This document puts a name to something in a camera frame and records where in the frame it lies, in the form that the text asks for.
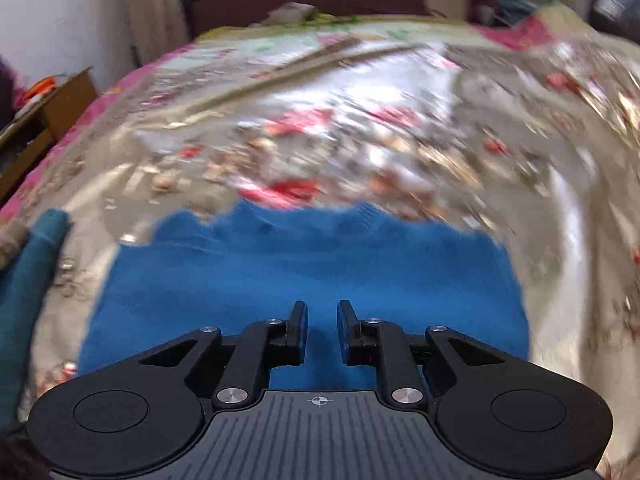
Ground floral satin blanket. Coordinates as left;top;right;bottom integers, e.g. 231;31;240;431
0;2;640;480

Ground blue striped knit sweater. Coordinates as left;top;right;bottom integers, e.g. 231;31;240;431
76;199;532;392

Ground grey crumpled cloth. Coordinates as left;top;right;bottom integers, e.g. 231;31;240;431
259;2;322;27

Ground orange item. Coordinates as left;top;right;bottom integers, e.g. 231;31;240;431
24;76;60;100

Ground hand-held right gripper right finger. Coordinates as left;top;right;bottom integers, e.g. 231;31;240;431
337;299;505;406

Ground wooden nightstand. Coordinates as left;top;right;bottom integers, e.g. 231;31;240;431
0;66;99;202

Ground beige curtain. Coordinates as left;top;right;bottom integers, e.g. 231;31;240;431
117;0;193;68

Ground dark furniture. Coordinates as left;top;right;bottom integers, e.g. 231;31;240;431
590;0;640;46

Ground person's left forearm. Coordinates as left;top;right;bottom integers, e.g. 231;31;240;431
0;209;73;428

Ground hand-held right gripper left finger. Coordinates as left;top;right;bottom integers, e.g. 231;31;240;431
141;301;309;408

